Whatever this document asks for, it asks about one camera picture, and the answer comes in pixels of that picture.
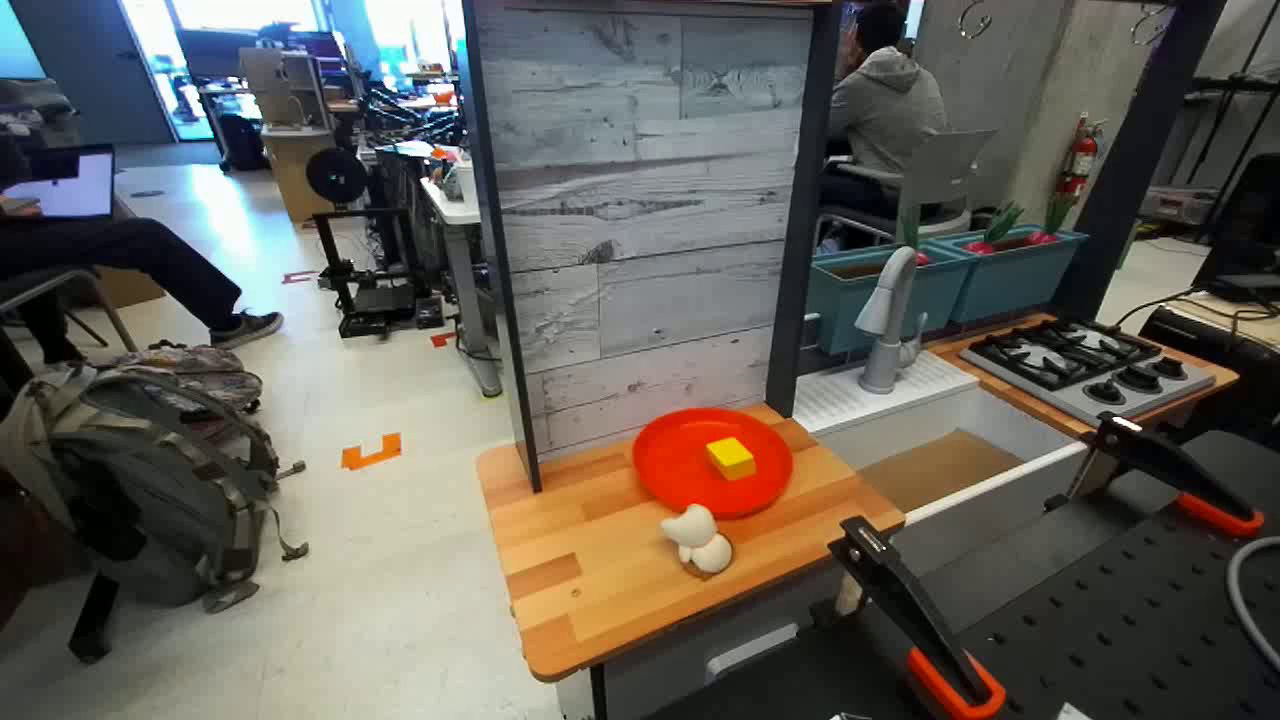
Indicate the white doll figure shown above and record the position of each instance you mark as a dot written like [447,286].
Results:
[692,542]

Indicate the red round plate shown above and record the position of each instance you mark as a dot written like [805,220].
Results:
[674,461]

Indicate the yellow cube block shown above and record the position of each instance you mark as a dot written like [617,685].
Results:
[730,459]

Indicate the grey wood pattern back panel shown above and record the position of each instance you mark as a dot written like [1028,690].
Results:
[640,203]

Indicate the wooden cutting board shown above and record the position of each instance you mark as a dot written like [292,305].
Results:
[585,565]

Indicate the teal planter box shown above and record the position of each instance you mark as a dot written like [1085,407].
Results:
[1013,280]
[840,286]

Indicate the white background table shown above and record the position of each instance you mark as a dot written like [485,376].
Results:
[460,227]

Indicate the white toy sink basin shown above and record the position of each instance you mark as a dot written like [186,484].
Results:
[865,400]

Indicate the grey toy faucet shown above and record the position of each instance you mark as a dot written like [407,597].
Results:
[887,313]

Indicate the black equipment stand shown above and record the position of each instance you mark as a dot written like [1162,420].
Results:
[374,286]

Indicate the toy radish with green leaves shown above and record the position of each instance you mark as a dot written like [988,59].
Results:
[908,227]
[1006,227]

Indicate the seated person in grey hoodie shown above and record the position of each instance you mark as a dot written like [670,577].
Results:
[883,105]

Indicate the grey office chair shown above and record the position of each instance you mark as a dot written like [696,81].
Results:
[942,173]

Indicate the black spool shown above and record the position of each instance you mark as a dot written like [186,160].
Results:
[338,173]

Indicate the wooden stove counter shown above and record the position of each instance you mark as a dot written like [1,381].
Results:
[1028,407]

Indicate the cardboard box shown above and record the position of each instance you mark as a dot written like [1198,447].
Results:
[296,166]

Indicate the toy gas stove top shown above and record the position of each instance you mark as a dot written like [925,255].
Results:
[1093,368]

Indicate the red fire extinguisher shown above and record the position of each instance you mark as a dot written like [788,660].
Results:
[1079,166]

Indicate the grey backpack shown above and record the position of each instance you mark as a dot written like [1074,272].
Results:
[147,464]

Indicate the seated person in dark trousers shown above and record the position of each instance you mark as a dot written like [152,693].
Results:
[132,255]

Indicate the dark structural pillar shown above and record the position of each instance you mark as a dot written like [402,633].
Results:
[1133,147]

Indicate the black perforated base board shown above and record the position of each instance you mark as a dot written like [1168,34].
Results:
[1144,626]

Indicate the open laptop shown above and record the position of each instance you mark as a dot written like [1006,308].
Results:
[67,186]

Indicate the dark metal frame post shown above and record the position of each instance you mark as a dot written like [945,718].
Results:
[802,203]
[507,266]

